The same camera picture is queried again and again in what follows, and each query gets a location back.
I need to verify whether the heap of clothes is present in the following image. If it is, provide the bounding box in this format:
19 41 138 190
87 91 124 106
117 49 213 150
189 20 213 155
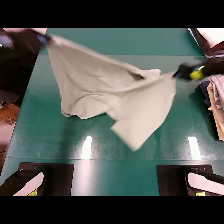
197 73 224 142

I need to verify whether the beige T-shirt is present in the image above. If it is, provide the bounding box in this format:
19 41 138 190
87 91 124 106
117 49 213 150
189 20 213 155
46 34 178 153

